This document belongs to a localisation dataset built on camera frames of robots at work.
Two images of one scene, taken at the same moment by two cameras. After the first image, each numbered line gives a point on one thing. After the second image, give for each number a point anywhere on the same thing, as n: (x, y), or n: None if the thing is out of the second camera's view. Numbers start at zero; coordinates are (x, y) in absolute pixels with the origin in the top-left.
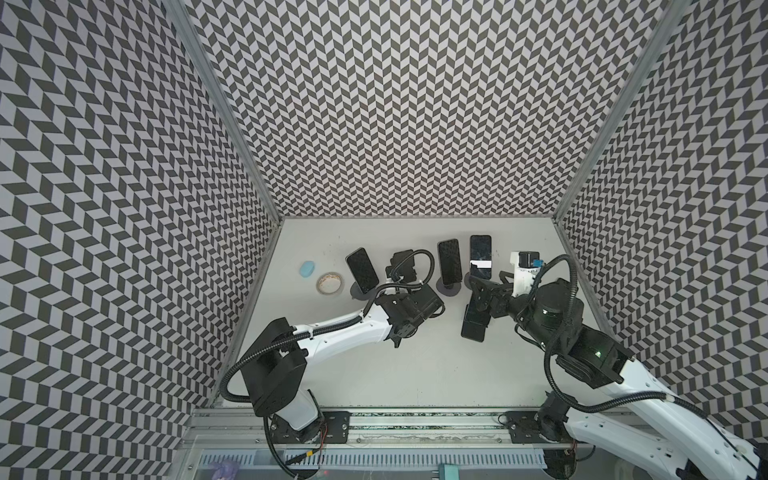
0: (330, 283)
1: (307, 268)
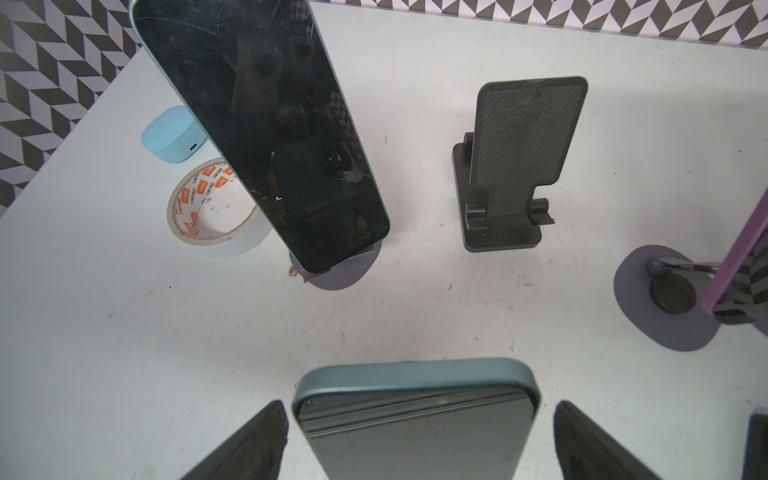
0: (210, 207)
1: (173, 135)
